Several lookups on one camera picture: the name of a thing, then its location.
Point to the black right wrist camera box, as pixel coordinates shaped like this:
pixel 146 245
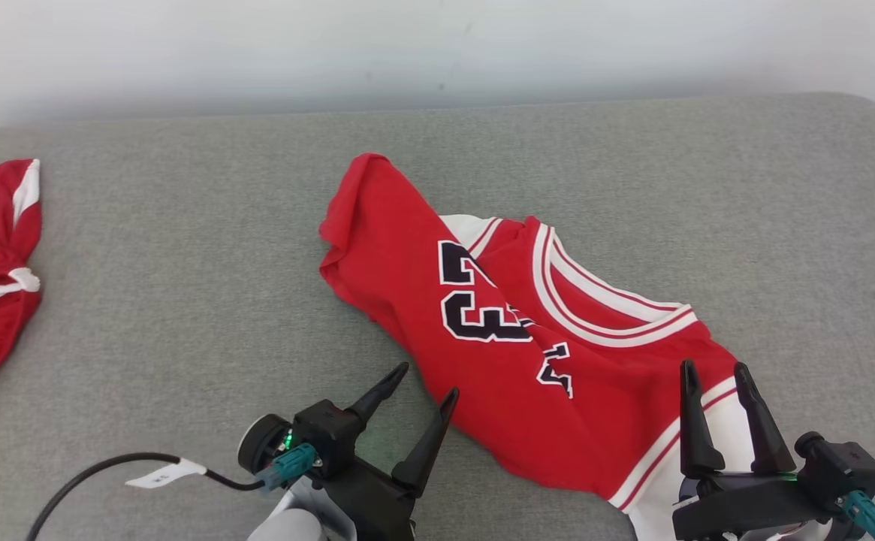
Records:
pixel 843 466

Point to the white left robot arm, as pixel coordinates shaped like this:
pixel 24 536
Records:
pixel 294 522

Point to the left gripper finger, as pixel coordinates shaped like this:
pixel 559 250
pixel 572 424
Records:
pixel 377 398
pixel 426 454

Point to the red basketball jersey number 23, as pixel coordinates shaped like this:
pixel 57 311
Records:
pixel 407 263

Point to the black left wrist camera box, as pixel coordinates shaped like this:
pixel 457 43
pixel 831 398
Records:
pixel 324 432

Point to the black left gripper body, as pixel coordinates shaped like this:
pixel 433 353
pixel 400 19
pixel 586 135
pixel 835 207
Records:
pixel 369 503

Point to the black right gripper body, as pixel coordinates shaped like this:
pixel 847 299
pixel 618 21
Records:
pixel 745 503

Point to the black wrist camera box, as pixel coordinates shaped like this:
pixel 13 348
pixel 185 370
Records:
pixel 843 466
pixel 324 432

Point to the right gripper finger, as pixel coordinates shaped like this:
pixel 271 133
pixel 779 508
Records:
pixel 696 436
pixel 767 439

